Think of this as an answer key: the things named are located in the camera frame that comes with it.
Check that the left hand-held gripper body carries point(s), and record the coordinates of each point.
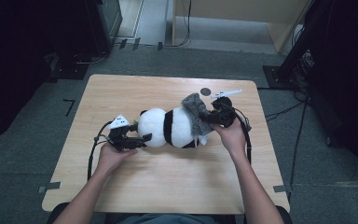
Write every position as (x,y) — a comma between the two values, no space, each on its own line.
(119,135)

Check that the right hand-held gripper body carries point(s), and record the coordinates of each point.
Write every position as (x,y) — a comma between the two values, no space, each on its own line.
(223,112)

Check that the grey fuzzy sock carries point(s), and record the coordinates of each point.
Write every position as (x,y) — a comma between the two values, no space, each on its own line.
(195,112)

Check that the panda plush toy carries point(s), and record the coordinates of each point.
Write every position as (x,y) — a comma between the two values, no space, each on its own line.
(167,127)

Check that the person's left hand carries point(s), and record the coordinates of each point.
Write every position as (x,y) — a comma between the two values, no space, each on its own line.
(115,158)

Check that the person's right hand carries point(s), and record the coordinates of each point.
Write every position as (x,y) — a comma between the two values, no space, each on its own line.
(231,137)

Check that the dark round table grommet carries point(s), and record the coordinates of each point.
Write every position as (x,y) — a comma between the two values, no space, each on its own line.
(204,91)

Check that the black stand with base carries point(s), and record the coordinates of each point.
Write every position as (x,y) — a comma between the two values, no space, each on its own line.
(284,76)

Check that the person's grey clothing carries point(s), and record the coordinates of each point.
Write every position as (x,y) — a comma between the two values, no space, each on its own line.
(167,219)

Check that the grey tape strip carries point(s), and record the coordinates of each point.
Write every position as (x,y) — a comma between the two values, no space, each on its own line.
(281,188)
(49,186)

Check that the black chair armrest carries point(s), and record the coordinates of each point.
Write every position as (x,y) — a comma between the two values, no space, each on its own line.
(54,216)
(286,214)

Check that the black cabinet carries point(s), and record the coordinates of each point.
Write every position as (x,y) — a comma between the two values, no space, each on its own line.
(104,25)

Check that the black stand base plate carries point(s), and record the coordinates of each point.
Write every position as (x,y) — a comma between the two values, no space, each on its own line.
(70,70)

